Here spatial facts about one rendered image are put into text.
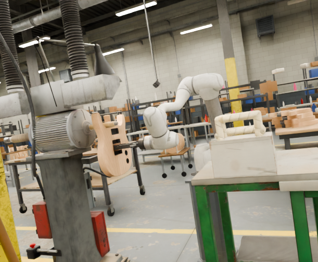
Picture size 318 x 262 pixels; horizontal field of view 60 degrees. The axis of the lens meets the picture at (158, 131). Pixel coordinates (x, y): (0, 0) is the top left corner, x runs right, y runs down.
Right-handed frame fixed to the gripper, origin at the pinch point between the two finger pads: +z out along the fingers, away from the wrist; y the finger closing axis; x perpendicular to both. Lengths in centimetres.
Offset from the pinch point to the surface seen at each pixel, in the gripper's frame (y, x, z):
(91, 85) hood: -25.1, 37.4, -4.4
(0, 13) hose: -22, 98, 58
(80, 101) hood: -24.8, 29.9, 4.9
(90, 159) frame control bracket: 2.6, -6.6, 24.6
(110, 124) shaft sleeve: -10.3, 14.7, -3.5
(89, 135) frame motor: -6.6, 10.2, 15.6
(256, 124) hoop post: -29, 3, -87
